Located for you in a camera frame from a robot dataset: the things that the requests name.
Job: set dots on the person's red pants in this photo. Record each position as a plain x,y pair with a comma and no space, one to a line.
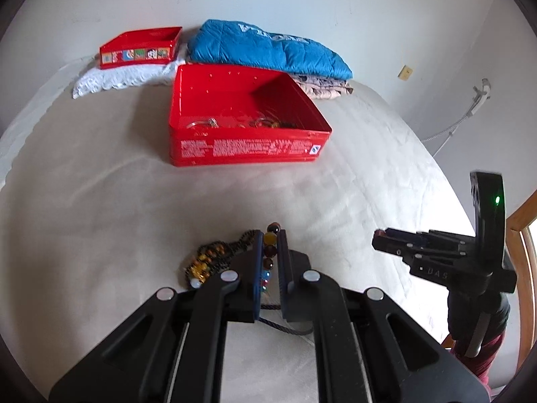
482,361

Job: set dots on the light wooden frame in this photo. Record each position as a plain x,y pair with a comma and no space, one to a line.
520,239

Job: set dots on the red tin box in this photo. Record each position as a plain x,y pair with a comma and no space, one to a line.
251,142

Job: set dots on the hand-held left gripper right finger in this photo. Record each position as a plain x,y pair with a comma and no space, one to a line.
285,273

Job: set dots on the beige wall socket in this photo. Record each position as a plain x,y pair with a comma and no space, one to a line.
405,73

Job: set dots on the red tin lid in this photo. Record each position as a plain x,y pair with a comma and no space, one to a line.
138,46

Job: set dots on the blue quilted blanket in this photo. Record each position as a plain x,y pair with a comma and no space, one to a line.
268,48

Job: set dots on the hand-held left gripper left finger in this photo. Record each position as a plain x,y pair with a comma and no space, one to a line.
256,273

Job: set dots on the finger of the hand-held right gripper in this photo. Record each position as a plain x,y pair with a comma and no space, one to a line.
402,245
444,237

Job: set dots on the folded floral cloth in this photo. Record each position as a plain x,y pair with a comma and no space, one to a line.
323,88

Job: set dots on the white lace cloth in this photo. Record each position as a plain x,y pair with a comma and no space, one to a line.
121,77

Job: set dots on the beige bed sheet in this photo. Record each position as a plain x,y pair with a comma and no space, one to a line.
105,218

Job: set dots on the thin silver bangle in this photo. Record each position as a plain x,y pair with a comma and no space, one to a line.
201,124

